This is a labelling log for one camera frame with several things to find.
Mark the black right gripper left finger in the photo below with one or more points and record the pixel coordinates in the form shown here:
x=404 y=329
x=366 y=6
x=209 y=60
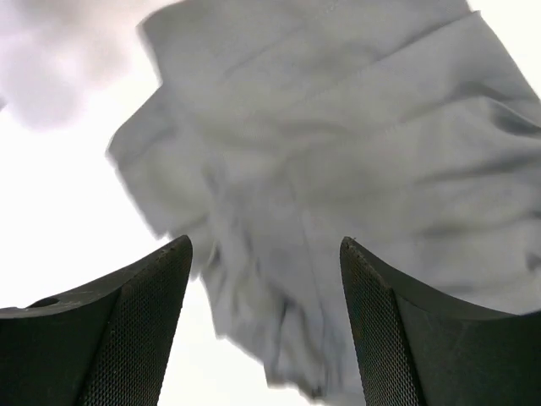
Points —
x=106 y=342

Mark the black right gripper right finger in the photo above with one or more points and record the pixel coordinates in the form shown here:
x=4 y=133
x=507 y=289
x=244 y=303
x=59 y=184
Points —
x=418 y=346

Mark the grey skirt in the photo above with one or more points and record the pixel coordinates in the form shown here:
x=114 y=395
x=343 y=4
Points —
x=282 y=127

